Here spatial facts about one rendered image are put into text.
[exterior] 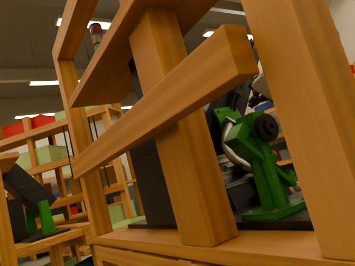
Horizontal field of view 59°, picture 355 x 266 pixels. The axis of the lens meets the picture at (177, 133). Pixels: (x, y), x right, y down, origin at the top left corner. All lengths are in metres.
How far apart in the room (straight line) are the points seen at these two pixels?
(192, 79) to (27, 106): 9.97
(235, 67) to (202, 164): 0.33
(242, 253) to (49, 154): 3.64
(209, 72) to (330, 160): 0.24
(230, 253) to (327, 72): 0.41
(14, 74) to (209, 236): 7.98
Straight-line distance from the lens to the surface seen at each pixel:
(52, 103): 10.68
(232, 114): 1.24
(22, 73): 8.57
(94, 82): 1.28
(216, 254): 0.76
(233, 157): 1.08
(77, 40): 1.72
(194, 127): 0.79
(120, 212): 3.72
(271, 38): 0.53
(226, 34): 0.54
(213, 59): 0.56
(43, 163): 4.21
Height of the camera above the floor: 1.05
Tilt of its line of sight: 8 degrees up
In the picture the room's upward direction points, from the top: 15 degrees counter-clockwise
